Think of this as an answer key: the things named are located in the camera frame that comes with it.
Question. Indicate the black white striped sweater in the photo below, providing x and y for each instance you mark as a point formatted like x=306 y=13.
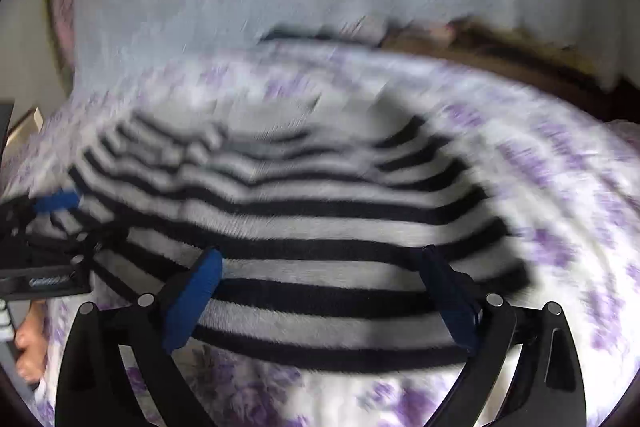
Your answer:
x=300 y=237

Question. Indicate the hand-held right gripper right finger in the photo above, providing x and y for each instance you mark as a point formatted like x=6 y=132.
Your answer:
x=452 y=302

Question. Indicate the purple floral bedsheet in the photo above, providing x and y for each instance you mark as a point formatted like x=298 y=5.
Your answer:
x=550 y=207

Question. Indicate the person's left hand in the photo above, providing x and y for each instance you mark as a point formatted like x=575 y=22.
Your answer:
x=31 y=342

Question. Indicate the wooden frame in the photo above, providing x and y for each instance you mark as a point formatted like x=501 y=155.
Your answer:
x=27 y=124

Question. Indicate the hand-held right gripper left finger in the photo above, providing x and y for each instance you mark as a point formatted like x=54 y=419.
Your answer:
x=195 y=302

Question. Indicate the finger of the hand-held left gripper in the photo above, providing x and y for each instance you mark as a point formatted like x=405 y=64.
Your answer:
x=95 y=242
x=57 y=202

